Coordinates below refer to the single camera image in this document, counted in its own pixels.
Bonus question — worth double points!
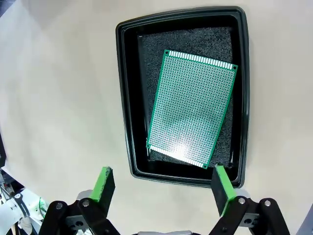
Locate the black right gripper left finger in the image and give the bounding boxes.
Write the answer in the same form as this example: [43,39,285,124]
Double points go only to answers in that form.
[43,166,118,235]

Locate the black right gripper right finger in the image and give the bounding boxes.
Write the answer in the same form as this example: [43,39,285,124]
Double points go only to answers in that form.
[209,165,292,235]

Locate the black plastic tray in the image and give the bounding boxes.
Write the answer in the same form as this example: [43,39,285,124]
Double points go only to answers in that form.
[115,5,251,189]

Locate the black foam pad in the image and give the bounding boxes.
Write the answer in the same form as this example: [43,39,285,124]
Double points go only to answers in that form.
[137,26,235,170]

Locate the green perforated PCB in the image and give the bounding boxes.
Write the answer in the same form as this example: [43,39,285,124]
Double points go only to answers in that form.
[145,49,239,170]

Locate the white cable bundle with strap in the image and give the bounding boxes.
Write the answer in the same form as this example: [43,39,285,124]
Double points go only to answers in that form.
[0,166,47,235]

